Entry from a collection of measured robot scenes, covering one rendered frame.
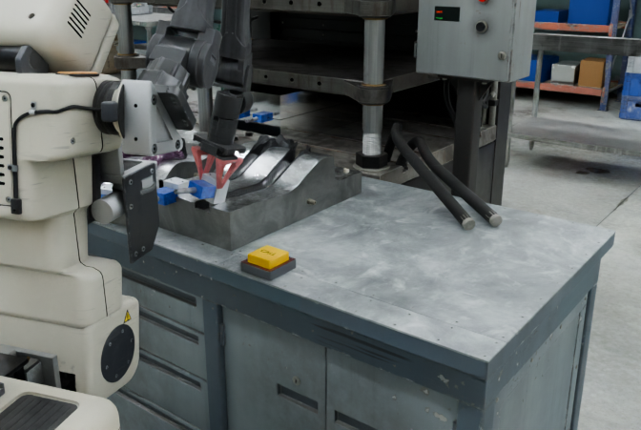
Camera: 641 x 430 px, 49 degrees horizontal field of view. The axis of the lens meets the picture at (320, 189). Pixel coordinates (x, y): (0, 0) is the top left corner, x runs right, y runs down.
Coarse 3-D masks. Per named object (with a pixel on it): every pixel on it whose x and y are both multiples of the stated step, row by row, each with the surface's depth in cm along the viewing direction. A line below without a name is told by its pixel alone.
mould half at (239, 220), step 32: (256, 160) 177; (320, 160) 171; (256, 192) 162; (288, 192) 163; (320, 192) 173; (352, 192) 185; (160, 224) 163; (192, 224) 156; (224, 224) 150; (256, 224) 156; (288, 224) 165
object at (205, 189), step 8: (208, 176) 152; (216, 176) 153; (192, 184) 149; (200, 184) 149; (208, 184) 150; (216, 184) 151; (176, 192) 145; (184, 192) 146; (192, 192) 148; (200, 192) 148; (208, 192) 149; (216, 192) 151; (224, 192) 153; (208, 200) 152; (216, 200) 152; (224, 200) 154
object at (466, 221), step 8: (408, 152) 188; (408, 160) 187; (416, 160) 184; (416, 168) 183; (424, 168) 181; (424, 176) 179; (432, 176) 177; (432, 184) 175; (440, 184) 174; (440, 192) 172; (448, 192) 172; (448, 200) 169; (456, 200) 169; (448, 208) 168; (456, 208) 166; (456, 216) 165; (464, 216) 163; (464, 224) 162; (472, 224) 162
